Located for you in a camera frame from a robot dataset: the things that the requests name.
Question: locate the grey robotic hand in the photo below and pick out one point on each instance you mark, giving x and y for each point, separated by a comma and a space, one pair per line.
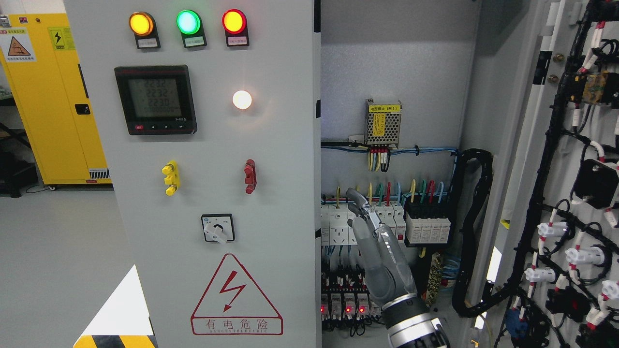
388, 276

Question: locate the grey cabinet door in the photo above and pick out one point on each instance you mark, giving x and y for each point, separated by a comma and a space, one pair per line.
539, 243
276, 227

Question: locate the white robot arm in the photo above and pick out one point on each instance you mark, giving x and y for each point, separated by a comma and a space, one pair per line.
410, 324

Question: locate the black white surge protector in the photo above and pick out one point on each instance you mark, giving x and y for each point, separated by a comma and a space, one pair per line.
427, 225

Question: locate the upper row circuit breakers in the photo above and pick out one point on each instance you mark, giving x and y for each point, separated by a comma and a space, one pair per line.
336, 231

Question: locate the lower row relays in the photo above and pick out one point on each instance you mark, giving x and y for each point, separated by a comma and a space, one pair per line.
345, 300

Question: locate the metal mesh power supply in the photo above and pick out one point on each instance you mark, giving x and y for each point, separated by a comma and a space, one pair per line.
383, 121

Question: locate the red electric warning sticker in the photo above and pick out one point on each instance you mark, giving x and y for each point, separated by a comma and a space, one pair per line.
234, 304

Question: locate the red terminal block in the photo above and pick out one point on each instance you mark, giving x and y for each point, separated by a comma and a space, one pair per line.
250, 176

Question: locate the white indicator light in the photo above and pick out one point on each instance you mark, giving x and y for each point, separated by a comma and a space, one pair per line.
242, 99

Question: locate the yellow terminal block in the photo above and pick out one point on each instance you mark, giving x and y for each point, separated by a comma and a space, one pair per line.
171, 177

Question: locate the black digital power meter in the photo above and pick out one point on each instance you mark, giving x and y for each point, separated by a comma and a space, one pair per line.
156, 100

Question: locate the red indicator light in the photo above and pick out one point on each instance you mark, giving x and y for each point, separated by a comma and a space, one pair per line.
236, 28

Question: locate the green indicator light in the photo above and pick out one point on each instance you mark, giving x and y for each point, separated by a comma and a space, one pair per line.
191, 29

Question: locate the amber indicator light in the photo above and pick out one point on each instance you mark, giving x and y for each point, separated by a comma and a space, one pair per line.
144, 30

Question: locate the yellow safety cabinet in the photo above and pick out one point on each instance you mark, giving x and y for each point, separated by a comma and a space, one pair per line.
39, 56

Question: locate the black rotary selector switch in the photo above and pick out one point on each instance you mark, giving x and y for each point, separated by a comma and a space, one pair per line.
218, 228

